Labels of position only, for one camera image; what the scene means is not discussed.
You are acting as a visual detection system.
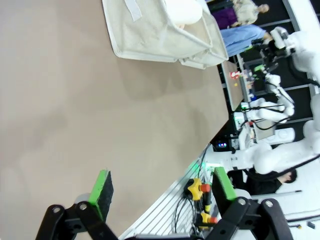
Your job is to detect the black box with lit display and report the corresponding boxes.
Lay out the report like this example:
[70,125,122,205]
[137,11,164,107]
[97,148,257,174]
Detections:
[214,139,230,152]

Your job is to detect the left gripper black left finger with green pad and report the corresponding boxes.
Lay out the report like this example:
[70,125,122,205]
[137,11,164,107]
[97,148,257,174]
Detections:
[34,169,118,240]

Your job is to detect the black switch handle yellow ring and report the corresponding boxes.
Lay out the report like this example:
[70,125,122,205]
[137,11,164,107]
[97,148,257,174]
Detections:
[201,191,213,213]

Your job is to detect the brown background table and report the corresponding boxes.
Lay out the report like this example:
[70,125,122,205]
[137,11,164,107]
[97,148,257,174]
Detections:
[220,60,245,111]

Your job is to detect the yellow emergency stop button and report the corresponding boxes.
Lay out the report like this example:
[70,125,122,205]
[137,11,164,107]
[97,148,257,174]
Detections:
[193,211,218,230]
[183,177,211,201]

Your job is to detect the looped black cables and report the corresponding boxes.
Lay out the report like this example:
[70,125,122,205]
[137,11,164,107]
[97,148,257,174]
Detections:
[173,196,197,235]

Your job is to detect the thin black cable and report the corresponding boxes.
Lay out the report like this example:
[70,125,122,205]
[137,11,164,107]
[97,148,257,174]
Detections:
[196,142,211,181]

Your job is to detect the white room pillar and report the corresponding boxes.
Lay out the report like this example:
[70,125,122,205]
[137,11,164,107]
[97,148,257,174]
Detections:
[281,0,320,33]

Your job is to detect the white equipment box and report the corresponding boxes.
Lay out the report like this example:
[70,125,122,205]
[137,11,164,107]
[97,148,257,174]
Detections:
[232,111,245,132]

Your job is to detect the person in black clothes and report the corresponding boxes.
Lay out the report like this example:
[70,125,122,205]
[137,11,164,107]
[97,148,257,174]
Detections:
[229,168,299,196]

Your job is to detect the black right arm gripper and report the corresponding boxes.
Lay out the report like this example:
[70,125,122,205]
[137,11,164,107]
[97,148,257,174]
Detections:
[254,41,280,73]

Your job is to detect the white rounded device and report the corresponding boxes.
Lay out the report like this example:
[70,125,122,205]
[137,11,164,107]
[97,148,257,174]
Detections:
[259,127,296,146]

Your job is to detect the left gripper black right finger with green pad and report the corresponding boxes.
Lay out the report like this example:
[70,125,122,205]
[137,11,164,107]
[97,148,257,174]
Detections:
[206,166,295,240]

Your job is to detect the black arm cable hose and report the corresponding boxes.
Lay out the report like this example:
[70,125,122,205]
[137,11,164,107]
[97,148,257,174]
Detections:
[287,56,320,88]

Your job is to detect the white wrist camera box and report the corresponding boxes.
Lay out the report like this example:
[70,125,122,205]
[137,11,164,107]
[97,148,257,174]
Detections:
[270,26,289,49]

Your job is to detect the person beige shirt purple trousers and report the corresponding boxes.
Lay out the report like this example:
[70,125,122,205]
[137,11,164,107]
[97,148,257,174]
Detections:
[212,0,270,28]

